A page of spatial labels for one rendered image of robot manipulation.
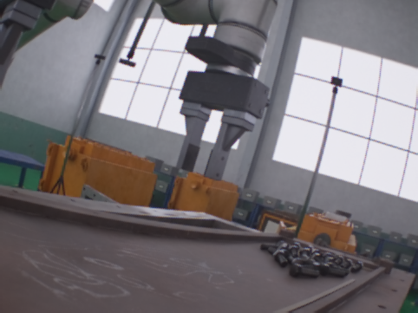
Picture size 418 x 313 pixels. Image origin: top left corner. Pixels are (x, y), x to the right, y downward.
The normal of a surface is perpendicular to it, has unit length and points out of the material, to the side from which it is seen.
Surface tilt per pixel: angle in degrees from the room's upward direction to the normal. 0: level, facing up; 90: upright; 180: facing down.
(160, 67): 90
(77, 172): 90
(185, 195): 90
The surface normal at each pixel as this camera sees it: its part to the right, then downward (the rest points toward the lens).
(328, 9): -0.39, -0.16
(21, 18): 0.75, 0.20
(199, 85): -0.59, -0.22
